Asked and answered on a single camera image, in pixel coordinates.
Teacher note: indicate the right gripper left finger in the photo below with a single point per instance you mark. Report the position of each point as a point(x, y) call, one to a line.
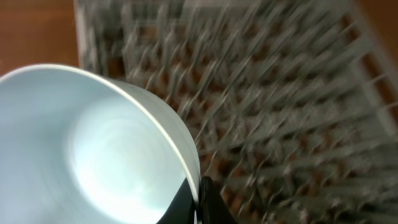
point(182, 207)

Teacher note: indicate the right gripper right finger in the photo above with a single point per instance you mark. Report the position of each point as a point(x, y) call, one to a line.
point(212, 209)

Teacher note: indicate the light blue bowl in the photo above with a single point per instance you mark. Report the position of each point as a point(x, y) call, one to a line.
point(81, 148)

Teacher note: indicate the grey dishwasher rack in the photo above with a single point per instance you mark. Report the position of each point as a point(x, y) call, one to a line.
point(292, 104)

